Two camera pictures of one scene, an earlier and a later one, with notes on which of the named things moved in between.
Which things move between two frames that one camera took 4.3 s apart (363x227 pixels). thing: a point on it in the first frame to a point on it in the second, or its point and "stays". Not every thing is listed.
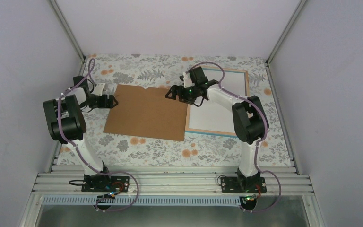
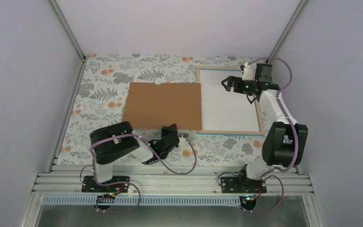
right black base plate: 243,185 stays
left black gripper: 104,104 to 165,130
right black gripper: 182,96 to 232,79
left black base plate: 106,184 stays
